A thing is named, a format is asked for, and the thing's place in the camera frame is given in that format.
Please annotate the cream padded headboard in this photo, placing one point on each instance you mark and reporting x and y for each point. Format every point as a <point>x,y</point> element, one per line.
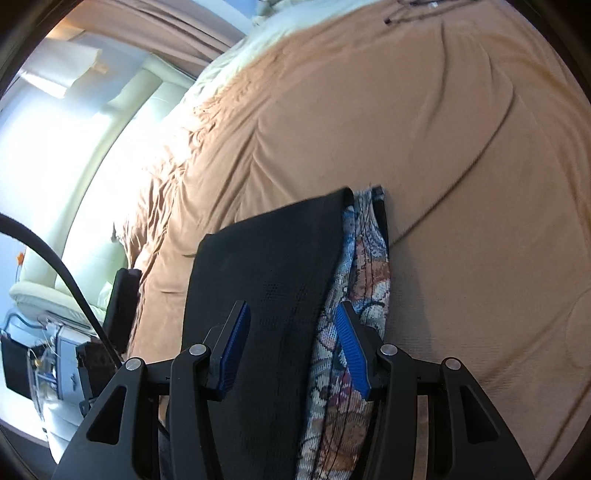
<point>138,120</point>

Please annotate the white nightstand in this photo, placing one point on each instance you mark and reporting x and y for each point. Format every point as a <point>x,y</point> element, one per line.
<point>64,364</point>

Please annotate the cream bed sheet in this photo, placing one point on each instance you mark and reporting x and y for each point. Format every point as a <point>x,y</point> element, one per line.
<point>231,60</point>

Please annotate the black bag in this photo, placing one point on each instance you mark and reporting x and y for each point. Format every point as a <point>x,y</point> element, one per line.
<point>16,364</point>

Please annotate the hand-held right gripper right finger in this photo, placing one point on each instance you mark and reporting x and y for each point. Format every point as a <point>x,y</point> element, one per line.
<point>353,355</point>

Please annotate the brown curtain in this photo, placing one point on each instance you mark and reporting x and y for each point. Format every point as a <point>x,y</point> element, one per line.
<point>161,18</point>

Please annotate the black pants with patterned lining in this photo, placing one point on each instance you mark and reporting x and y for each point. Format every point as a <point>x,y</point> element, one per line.
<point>263,277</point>

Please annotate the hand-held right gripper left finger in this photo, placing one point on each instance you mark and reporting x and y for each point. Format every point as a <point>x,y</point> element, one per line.
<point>233,350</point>

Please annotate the white lamp shade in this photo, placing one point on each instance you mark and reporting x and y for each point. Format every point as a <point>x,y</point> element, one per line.
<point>60,64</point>

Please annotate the brown fleece blanket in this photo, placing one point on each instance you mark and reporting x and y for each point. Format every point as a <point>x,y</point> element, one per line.
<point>438,138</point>

